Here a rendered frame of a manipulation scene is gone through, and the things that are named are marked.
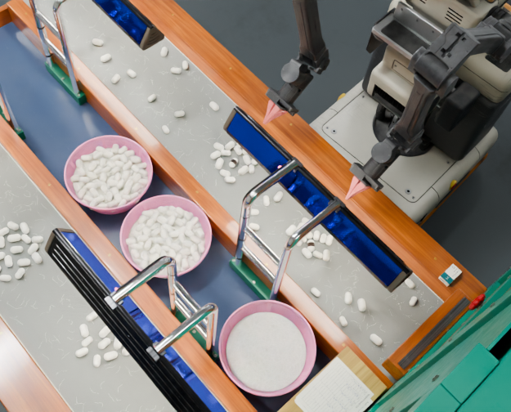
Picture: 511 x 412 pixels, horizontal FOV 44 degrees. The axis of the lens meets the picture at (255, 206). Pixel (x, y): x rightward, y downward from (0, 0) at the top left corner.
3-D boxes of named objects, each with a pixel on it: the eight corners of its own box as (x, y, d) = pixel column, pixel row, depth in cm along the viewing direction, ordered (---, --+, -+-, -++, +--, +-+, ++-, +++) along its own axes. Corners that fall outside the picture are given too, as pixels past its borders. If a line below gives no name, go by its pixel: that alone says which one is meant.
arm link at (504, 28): (521, 33, 173) (505, 20, 175) (515, 32, 165) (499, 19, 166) (496, 60, 178) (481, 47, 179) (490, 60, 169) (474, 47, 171)
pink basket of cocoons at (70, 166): (120, 137, 213) (118, 121, 205) (171, 191, 205) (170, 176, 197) (52, 181, 203) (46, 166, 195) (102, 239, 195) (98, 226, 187)
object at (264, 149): (244, 114, 177) (245, 98, 170) (412, 274, 158) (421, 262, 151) (221, 129, 174) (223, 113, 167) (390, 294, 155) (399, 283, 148)
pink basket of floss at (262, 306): (223, 306, 188) (224, 294, 180) (312, 316, 189) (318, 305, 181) (212, 397, 175) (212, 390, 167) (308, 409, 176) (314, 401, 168)
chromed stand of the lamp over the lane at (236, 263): (274, 229, 201) (293, 151, 162) (318, 274, 195) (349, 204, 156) (228, 265, 194) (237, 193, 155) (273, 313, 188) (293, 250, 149)
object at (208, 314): (174, 308, 187) (168, 244, 147) (219, 360, 180) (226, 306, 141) (121, 350, 179) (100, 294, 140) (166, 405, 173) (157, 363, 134)
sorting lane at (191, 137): (91, -30, 242) (90, -35, 240) (457, 319, 187) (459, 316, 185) (21, 5, 231) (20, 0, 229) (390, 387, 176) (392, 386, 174)
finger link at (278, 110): (265, 127, 195) (284, 104, 192) (248, 112, 197) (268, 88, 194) (273, 129, 201) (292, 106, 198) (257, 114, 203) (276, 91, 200)
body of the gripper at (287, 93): (288, 113, 192) (303, 93, 190) (265, 91, 195) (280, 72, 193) (295, 115, 198) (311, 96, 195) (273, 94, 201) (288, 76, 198)
